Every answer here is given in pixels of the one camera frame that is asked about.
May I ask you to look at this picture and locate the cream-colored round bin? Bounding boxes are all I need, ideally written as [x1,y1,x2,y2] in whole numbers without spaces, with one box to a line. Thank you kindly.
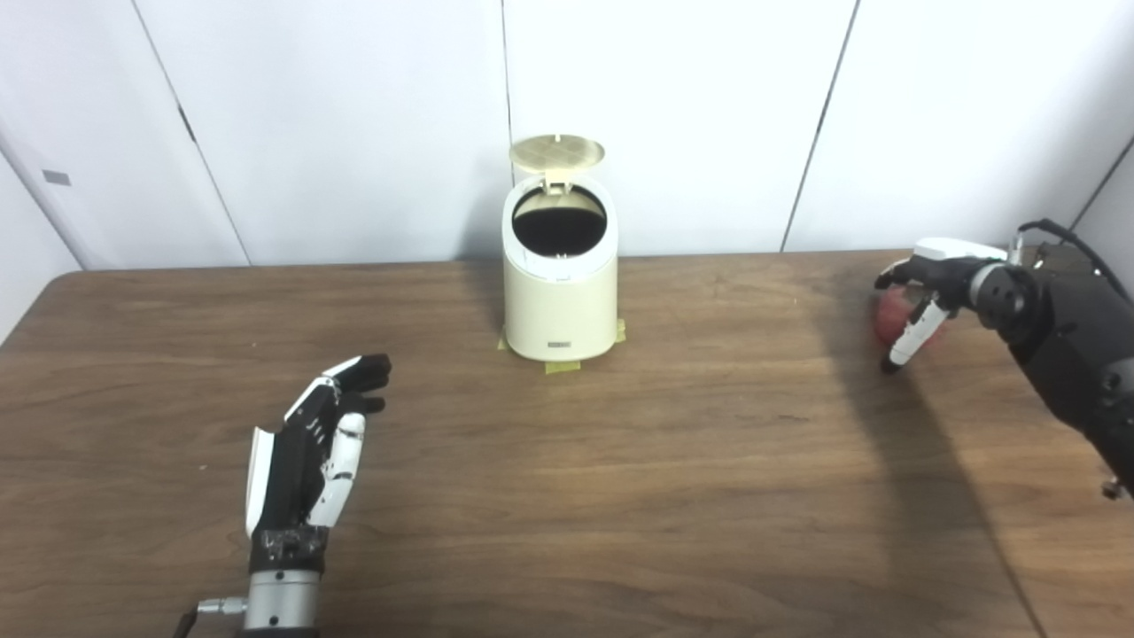
[501,175,619,362]

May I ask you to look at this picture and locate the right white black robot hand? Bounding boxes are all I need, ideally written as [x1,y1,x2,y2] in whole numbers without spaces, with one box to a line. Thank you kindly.
[874,237,1011,375]

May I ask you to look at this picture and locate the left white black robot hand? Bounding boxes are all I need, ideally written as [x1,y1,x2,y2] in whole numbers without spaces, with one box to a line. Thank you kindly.
[245,354,392,575]

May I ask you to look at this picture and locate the red apple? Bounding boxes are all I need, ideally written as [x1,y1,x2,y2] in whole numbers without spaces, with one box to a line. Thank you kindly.
[873,285,947,348]

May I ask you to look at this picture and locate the cream round bin lid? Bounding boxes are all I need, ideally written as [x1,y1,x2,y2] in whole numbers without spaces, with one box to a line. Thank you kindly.
[509,134,607,196]

